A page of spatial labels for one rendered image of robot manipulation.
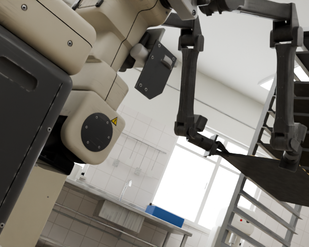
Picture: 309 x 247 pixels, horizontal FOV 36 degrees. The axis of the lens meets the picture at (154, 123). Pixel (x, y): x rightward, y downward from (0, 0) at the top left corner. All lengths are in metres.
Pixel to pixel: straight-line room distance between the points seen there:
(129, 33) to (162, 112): 4.90
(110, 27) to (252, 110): 5.52
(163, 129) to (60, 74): 5.24
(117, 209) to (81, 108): 4.15
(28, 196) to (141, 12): 0.87
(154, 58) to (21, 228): 0.89
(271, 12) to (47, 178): 1.04
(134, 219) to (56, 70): 4.45
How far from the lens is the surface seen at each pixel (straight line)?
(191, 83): 1.97
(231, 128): 6.56
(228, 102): 6.62
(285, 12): 1.69
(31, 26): 0.95
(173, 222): 5.58
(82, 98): 1.24
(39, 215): 1.91
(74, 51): 1.00
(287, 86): 1.69
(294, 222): 2.85
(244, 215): 2.40
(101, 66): 1.27
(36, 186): 1.89
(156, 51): 1.36
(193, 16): 1.31
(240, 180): 2.35
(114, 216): 5.31
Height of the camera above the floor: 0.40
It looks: 16 degrees up
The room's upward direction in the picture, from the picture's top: 23 degrees clockwise
